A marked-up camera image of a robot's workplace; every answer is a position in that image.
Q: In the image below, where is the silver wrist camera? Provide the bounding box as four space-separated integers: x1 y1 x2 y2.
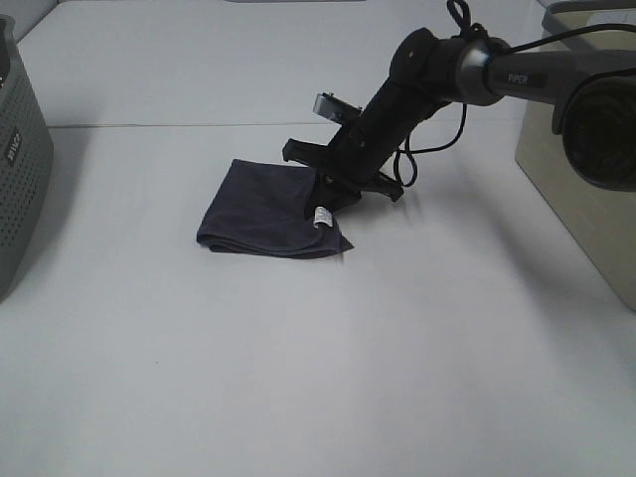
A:
313 92 362 125

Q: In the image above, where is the dark grey towel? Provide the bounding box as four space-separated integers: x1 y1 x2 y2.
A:
196 159 354 259

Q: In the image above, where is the beige plastic storage bin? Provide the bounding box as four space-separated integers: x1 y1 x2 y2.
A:
516 1 635 308

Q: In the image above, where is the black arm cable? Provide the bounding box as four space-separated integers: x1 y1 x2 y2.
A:
392 0 636 188

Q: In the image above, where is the grey perforated storage basket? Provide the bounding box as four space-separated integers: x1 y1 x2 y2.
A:
1 15 54 296

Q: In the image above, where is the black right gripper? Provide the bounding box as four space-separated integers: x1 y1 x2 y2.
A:
282 81 447 219

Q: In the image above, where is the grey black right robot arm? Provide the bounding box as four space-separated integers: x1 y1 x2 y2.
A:
282 25 635 207

